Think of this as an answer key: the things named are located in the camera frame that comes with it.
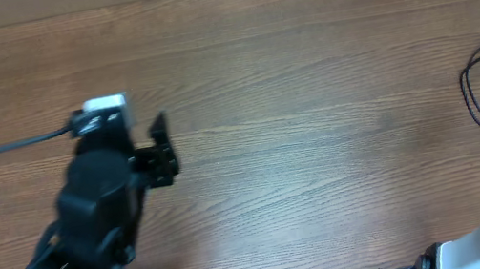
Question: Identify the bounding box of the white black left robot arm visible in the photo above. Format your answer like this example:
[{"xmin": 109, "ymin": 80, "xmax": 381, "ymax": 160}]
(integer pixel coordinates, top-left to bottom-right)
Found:
[{"xmin": 26, "ymin": 113, "xmax": 179, "ymax": 269}]

